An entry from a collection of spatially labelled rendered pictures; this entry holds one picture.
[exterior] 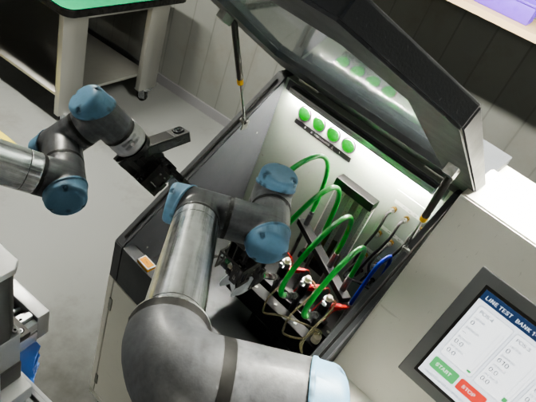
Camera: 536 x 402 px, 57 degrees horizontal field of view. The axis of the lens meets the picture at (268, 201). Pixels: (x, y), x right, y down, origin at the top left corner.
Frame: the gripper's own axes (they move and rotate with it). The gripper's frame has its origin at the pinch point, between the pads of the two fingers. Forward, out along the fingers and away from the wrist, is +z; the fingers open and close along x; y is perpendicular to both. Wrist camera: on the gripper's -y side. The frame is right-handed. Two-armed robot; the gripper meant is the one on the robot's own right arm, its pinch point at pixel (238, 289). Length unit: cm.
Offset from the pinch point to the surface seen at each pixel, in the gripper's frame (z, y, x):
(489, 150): -27, -83, 17
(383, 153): -21, -54, -2
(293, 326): 24.6, -24.4, 8.4
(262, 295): 24.6, -25.0, -4.6
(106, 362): 86, -3, -40
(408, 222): -7, -57, 14
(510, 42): -27, -234, -27
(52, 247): 122, -33, -128
